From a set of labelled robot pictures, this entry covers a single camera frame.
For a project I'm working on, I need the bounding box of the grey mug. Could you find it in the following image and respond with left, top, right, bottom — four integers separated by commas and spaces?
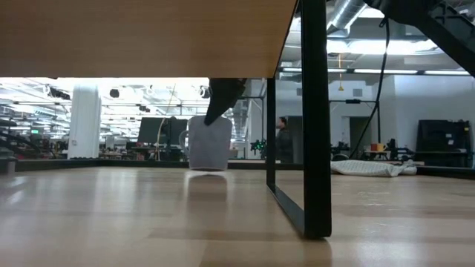
179, 115, 234, 171

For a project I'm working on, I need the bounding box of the black metal shelf leg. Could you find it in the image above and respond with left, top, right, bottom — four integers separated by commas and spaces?
266, 0, 332, 240

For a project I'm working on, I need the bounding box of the wooden shelf board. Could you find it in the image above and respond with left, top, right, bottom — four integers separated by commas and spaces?
0, 0, 300, 79

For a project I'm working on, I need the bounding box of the black computer monitor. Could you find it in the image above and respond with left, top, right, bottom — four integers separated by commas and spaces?
137, 117, 166, 145
165, 116, 189, 145

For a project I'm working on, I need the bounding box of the person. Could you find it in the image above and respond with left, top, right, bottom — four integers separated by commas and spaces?
275, 116, 295, 164

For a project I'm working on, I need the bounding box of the ceiling light strip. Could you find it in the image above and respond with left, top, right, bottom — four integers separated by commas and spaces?
353, 68, 419, 75
425, 70, 471, 76
280, 67, 348, 73

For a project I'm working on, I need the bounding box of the yellow hanging pendant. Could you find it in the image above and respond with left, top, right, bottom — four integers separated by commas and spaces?
337, 53, 345, 92

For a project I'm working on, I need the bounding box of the white pillar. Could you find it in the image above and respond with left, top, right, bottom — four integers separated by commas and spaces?
68, 84, 102, 159

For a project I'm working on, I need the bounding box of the white cloth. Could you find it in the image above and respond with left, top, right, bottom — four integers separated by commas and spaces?
330, 159, 419, 178

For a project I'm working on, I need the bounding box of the black cabinet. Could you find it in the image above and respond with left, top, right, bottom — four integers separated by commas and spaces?
415, 119, 473, 168

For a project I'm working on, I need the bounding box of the grey block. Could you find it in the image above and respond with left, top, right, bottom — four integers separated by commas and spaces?
0, 156, 18, 175

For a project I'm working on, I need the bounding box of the black metal station frame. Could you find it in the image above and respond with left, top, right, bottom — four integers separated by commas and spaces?
328, 99, 381, 160

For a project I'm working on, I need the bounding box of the black table edge rail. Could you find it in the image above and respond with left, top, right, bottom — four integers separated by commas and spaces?
0, 158, 475, 182

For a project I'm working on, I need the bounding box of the silver ventilation duct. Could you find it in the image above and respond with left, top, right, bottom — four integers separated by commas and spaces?
326, 0, 372, 36

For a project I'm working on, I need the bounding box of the black cable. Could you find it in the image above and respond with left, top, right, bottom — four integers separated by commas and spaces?
348, 17, 391, 160

